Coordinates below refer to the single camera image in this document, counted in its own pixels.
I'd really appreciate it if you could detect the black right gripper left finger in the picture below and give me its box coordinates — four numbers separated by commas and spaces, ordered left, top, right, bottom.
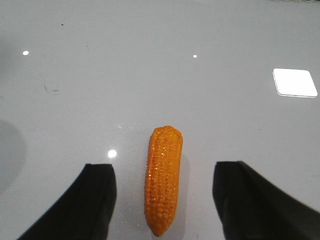
19, 164, 117, 240

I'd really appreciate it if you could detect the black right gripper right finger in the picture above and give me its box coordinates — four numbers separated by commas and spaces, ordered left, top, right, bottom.
212, 161, 320, 240

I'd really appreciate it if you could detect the orange toy corn cob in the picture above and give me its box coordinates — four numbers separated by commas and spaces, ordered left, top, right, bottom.
144, 125, 183, 237

